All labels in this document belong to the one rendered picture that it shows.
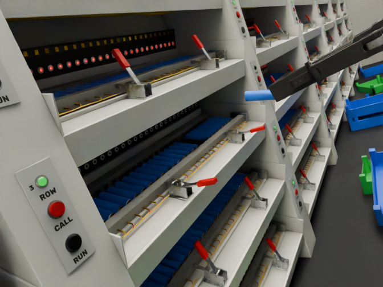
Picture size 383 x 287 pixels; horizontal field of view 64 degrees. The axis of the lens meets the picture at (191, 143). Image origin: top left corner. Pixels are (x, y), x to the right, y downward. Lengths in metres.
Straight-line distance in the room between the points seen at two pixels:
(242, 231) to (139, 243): 0.34
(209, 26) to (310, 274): 0.78
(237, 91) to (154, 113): 0.43
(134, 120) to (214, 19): 0.50
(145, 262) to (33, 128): 0.23
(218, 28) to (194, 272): 0.62
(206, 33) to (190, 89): 0.34
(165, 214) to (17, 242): 0.24
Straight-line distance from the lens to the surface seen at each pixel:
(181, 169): 0.60
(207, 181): 0.50
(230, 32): 0.89
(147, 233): 0.48
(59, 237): 0.37
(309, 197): 1.22
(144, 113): 0.49
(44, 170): 0.36
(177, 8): 0.69
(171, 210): 0.52
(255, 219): 0.79
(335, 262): 1.07
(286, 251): 0.98
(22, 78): 0.38
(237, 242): 0.72
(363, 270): 1.03
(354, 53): 0.47
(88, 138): 0.41
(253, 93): 0.55
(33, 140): 0.37
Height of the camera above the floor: 0.66
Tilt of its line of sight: 12 degrees down
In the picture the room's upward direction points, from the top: 21 degrees counter-clockwise
